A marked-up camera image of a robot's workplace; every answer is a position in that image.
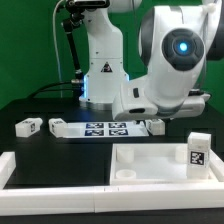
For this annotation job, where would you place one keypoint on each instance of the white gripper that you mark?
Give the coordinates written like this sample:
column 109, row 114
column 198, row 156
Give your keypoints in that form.
column 131, row 104

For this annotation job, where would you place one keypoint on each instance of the white U-shaped fence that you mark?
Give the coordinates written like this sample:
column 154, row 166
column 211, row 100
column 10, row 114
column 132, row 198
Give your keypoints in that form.
column 110, row 198

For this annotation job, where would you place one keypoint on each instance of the white square tabletop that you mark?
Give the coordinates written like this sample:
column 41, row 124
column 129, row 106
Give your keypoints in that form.
column 139, row 164

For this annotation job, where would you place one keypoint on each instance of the white tag sheet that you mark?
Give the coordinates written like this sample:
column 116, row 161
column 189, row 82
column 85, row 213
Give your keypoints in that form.
column 105, row 129

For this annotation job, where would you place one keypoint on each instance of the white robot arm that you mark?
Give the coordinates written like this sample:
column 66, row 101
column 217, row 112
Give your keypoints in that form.
column 174, row 43

